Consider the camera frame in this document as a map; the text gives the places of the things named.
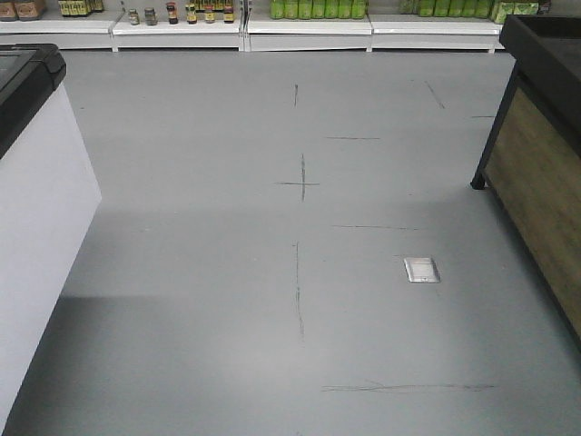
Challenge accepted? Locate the white store shelving unit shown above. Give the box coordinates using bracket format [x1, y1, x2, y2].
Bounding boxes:
[0, 0, 539, 55]

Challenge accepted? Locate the metal floor socket plate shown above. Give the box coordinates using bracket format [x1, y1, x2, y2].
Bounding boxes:
[403, 257, 441, 283]

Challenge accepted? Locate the white chest freezer black lid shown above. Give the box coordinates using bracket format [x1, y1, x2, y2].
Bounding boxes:
[1, 44, 102, 421]

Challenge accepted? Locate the black wooden fruit display stand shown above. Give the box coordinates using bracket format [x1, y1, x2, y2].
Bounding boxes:
[471, 15, 580, 338]

